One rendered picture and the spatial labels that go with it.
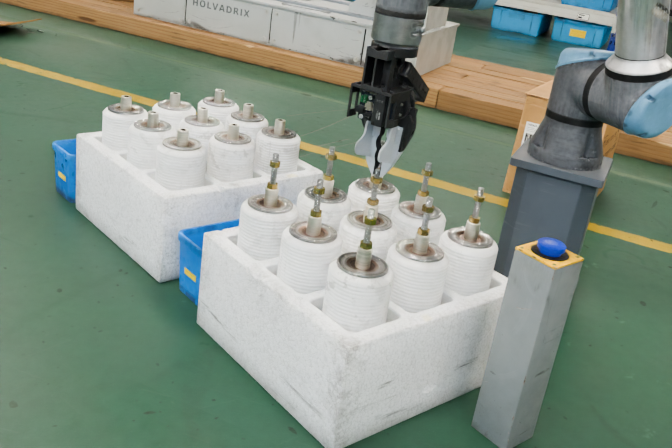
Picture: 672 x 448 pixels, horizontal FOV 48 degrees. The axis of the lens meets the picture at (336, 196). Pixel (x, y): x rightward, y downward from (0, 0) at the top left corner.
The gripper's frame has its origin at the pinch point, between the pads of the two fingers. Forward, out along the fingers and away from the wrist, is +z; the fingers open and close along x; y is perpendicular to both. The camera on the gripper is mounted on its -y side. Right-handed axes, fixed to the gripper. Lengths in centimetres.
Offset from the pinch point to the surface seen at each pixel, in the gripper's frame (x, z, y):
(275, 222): -11.1, 10.6, 11.4
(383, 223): 2.2, 9.3, -0.1
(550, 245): 30.1, 1.6, 3.3
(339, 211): -6.9, 10.6, -1.0
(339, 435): 13.2, 31.6, 24.0
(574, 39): -96, 31, -444
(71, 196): -79, 33, -3
